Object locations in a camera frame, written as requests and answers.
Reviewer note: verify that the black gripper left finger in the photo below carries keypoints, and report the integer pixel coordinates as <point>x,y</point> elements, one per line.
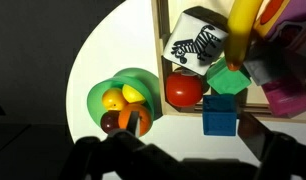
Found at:
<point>133,123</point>

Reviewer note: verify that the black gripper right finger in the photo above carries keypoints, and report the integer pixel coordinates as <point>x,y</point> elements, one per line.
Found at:
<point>254,133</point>

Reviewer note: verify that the blue block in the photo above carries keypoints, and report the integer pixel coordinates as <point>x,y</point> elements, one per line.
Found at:
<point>219,116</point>

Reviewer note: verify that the magenta block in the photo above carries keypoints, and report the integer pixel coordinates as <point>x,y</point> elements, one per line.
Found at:
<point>286,97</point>

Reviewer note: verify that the teal green block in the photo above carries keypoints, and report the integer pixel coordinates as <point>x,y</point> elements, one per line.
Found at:
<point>226,80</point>

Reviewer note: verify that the wooden tray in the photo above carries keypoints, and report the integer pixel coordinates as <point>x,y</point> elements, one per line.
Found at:
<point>158,40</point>

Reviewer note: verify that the white zebra print block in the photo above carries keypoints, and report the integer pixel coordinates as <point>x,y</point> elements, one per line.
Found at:
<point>193,43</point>

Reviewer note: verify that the orange toy fruit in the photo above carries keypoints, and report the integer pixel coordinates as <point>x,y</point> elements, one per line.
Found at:
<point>124,118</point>

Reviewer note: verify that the dark red toy plum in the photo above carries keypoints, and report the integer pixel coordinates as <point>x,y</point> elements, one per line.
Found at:
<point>109,122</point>

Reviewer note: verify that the yellow toy lemon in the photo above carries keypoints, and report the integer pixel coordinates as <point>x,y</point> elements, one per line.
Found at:
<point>133,94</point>

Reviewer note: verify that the yellow-orange toy fruit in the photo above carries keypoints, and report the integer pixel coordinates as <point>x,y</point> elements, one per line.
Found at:
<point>113,99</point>

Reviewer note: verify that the translucent green bowl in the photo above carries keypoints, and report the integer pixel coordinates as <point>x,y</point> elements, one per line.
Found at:
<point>96,96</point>

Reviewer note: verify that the red toy tomato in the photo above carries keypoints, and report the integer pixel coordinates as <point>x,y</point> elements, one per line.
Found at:
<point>183,90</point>

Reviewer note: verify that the yellow toy banana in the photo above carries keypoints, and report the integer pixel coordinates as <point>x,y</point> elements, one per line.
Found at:
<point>241,30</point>

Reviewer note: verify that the purple multicolour soft cube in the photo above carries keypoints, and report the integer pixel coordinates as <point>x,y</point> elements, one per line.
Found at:
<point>293,13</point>

